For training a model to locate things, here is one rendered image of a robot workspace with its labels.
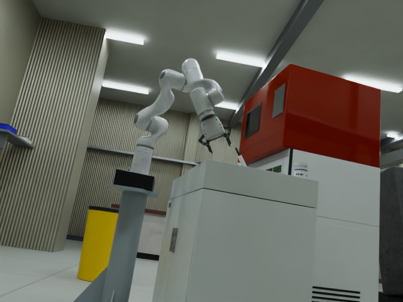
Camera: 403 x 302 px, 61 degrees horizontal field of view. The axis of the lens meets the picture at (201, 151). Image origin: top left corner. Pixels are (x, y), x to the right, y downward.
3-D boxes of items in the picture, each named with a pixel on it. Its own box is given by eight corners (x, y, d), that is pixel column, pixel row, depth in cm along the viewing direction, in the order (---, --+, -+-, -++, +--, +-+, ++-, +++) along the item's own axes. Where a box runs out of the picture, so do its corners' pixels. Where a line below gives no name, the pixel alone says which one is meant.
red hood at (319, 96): (312, 181, 312) (316, 120, 327) (380, 168, 235) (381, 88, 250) (236, 166, 295) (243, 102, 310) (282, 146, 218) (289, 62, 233)
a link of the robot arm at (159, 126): (133, 147, 229) (141, 113, 234) (158, 153, 238) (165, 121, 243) (139, 145, 219) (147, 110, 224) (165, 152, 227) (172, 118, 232)
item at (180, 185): (182, 201, 251) (185, 183, 254) (202, 196, 199) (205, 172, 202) (170, 199, 249) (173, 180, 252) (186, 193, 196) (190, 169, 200)
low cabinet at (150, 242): (194, 257, 927) (199, 222, 951) (207, 268, 672) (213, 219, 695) (118, 246, 911) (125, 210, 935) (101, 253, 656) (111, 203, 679)
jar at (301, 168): (302, 181, 191) (303, 165, 193) (309, 180, 184) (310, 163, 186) (291, 180, 189) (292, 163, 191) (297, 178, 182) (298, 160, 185)
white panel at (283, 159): (239, 213, 288) (244, 168, 297) (288, 211, 211) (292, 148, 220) (235, 213, 287) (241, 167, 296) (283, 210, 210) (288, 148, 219)
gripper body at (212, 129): (217, 116, 170) (226, 136, 167) (198, 123, 170) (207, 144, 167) (217, 111, 163) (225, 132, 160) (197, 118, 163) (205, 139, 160)
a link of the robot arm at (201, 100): (217, 111, 170) (200, 119, 172) (207, 89, 173) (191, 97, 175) (213, 106, 162) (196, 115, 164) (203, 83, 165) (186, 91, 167)
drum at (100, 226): (120, 278, 383) (132, 213, 400) (116, 286, 338) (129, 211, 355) (78, 273, 378) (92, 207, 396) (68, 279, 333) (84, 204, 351)
